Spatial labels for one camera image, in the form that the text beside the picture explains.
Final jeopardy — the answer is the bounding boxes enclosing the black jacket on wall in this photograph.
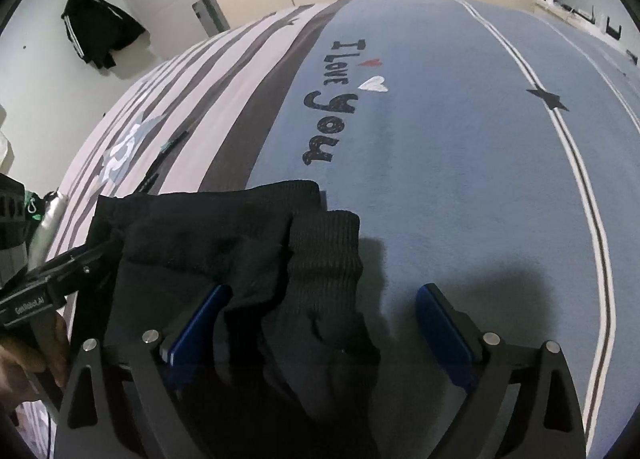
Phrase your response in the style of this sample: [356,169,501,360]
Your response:
[61,0,146,70]

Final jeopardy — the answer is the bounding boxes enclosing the bedside shelf with items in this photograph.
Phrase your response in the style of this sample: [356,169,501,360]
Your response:
[534,0,640,65]

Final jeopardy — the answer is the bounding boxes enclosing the black adidas sweatpants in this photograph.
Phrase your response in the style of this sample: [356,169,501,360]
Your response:
[87,180,380,458]

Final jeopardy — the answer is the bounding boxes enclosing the person left hand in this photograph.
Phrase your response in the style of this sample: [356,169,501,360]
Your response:
[1,312,68,413]

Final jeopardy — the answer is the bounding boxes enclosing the striped star bed sheet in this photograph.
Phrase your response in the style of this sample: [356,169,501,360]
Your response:
[49,0,639,458]

